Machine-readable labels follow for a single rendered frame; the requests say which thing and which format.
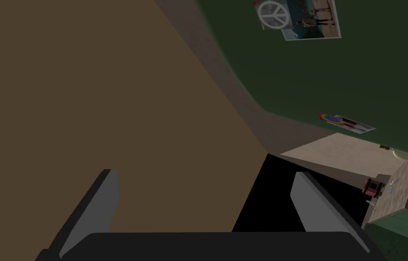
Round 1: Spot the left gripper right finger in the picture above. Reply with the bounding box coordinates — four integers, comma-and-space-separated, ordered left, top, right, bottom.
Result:
290, 171, 371, 254

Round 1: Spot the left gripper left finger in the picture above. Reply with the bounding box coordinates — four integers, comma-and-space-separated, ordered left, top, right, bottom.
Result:
47, 168, 120, 260

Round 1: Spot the red chair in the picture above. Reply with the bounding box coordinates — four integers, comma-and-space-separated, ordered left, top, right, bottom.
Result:
362, 179, 384, 198

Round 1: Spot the rainbow picture poster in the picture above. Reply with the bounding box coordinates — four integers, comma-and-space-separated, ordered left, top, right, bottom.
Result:
318, 112, 376, 135

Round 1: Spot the beach photo poster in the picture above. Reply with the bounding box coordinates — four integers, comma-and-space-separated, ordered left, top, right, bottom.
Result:
280, 0, 342, 42

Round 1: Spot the grey peace sign poster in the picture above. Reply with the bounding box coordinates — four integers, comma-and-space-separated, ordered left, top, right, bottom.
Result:
253, 0, 294, 31

